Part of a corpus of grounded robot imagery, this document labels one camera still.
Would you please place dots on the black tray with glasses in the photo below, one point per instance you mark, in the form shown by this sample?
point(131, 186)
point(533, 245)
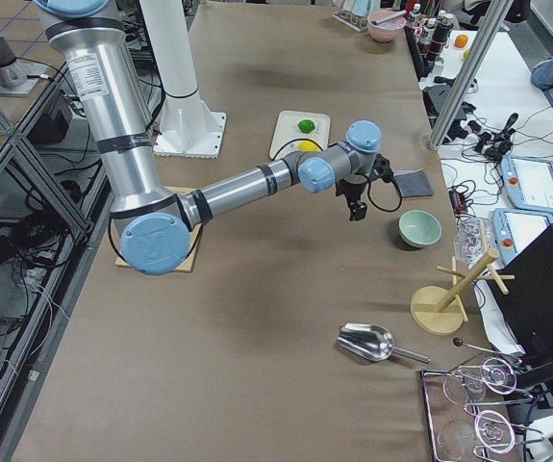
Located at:
point(466, 415)

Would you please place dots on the folded grey cloth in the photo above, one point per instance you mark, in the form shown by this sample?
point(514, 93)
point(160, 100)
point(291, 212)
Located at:
point(413, 183)

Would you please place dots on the aluminium frame post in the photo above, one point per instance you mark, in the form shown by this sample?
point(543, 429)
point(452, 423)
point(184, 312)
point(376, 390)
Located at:
point(494, 61)

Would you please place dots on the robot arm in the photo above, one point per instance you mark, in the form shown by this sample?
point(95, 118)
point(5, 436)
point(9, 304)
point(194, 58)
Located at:
point(155, 224)

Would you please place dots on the yellow lemon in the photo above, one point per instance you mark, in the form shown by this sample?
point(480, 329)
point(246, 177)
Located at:
point(308, 146)

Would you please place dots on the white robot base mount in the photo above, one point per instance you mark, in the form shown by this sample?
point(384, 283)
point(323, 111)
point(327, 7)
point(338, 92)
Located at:
point(187, 126)

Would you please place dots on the metal scoop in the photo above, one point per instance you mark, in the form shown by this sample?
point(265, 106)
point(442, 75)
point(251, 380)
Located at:
point(374, 343)

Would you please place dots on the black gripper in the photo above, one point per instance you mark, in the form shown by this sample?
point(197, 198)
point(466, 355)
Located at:
point(351, 189)

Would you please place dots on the pink bowl with ice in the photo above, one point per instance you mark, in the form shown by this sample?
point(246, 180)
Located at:
point(384, 26)

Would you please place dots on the green lemon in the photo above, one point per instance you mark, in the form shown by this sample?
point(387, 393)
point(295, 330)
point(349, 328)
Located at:
point(306, 126)

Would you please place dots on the mint green bowl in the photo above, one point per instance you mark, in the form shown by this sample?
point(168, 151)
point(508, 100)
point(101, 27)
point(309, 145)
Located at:
point(419, 229)

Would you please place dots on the teach pendant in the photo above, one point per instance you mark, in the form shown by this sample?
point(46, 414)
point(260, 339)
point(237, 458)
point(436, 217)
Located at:
point(528, 182)
point(515, 229)

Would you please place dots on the black monitor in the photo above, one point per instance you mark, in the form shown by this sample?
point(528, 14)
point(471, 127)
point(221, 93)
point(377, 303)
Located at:
point(528, 307)

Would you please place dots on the wooden mug tree stand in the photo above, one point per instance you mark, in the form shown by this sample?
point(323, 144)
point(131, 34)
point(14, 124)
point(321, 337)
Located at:
point(440, 310)

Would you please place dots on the white rabbit tray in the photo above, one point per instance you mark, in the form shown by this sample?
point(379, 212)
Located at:
point(286, 136)

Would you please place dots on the wooden cutting board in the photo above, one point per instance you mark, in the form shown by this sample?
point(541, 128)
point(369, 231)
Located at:
point(196, 234)

